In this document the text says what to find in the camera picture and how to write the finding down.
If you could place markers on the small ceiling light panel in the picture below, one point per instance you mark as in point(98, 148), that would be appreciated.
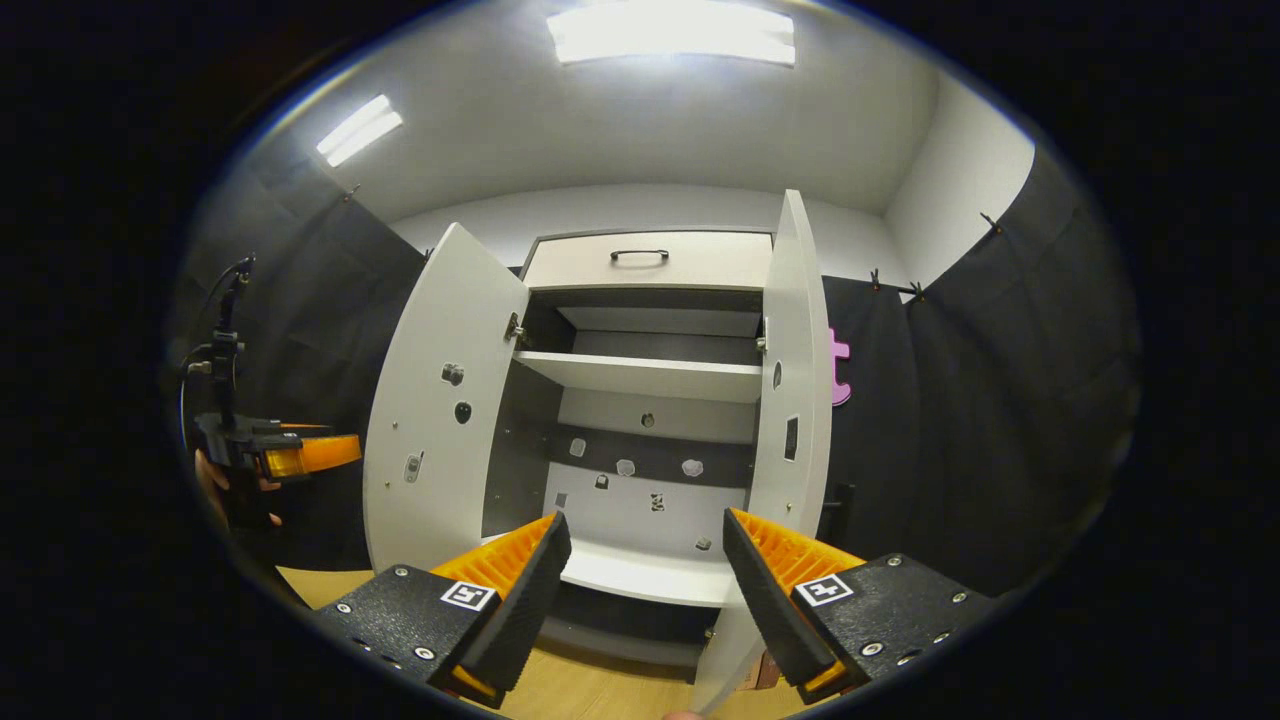
point(360, 130)

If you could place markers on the cabinet door with headphone sticker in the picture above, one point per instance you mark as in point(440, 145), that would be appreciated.
point(800, 330)

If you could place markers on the black backdrop cloth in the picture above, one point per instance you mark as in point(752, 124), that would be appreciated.
point(1000, 400)

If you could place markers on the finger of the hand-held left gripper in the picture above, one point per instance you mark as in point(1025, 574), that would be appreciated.
point(320, 452)

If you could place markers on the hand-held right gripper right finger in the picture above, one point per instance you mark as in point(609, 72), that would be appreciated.
point(770, 610)

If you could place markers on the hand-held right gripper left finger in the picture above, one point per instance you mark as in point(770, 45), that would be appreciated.
point(525, 610)

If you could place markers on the white cabinet shelf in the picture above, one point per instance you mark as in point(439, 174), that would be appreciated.
point(650, 378)
point(640, 578)

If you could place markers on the white double-door shoe cabinet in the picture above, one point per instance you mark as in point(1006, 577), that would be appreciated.
point(650, 500)

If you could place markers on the large ceiling light panel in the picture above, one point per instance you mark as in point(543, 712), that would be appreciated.
point(670, 32)

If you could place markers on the cabinet door with camera sticker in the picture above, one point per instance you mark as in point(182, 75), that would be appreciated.
point(440, 330)

